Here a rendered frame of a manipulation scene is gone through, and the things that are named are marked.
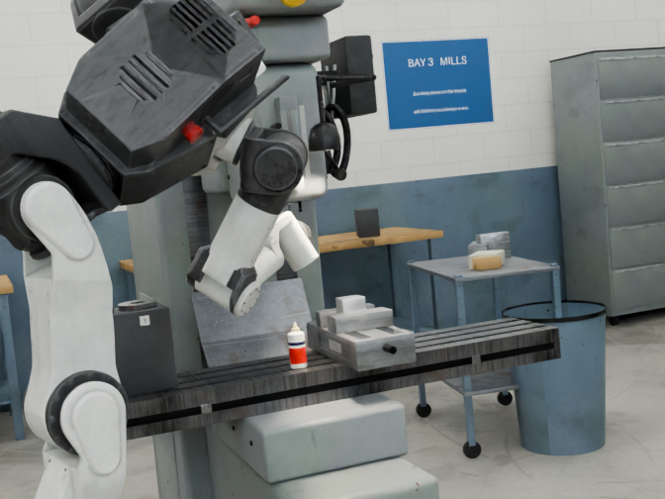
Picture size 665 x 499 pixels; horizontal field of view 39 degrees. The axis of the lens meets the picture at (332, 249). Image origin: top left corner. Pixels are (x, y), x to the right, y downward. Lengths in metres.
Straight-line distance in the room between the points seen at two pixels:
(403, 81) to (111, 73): 5.59
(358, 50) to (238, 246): 0.99
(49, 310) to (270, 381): 0.72
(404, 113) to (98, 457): 5.67
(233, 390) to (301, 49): 0.79
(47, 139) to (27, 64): 4.83
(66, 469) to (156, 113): 0.61
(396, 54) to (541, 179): 1.55
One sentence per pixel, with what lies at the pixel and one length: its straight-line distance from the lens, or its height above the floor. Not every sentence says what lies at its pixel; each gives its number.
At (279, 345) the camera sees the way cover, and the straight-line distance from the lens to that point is 2.61.
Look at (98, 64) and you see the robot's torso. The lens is 1.63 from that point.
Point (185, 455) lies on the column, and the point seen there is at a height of 0.63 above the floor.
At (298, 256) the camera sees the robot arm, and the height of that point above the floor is 1.20.
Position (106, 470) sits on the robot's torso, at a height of 0.92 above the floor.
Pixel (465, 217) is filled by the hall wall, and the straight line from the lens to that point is 7.30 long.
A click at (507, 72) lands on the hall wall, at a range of 7.55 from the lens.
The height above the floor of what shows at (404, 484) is 0.71.
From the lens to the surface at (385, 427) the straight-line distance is 2.18.
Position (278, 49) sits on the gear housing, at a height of 1.66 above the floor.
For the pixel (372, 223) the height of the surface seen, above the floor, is 0.97.
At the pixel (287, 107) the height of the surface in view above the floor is 1.52.
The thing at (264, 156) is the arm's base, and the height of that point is 1.41.
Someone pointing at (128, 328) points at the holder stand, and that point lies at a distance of 2.17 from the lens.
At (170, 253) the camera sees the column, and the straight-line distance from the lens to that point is 2.61.
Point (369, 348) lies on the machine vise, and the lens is 2.18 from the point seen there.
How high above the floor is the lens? 1.39
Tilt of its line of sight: 5 degrees down
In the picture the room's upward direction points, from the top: 5 degrees counter-clockwise
